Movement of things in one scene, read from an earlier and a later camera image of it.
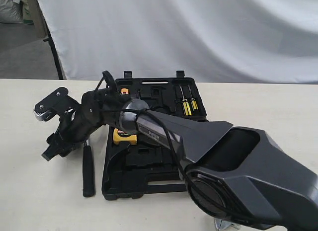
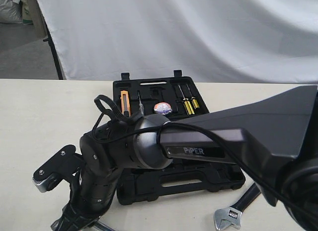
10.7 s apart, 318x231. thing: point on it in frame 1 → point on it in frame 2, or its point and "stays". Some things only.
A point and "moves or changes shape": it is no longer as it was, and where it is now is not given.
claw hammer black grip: x=89 y=183 moves or changes shape
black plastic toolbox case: x=134 y=171 stays
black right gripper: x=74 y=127 → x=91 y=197
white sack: x=11 y=11 stays
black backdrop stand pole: x=49 y=39 stays
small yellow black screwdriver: x=194 y=103 stays
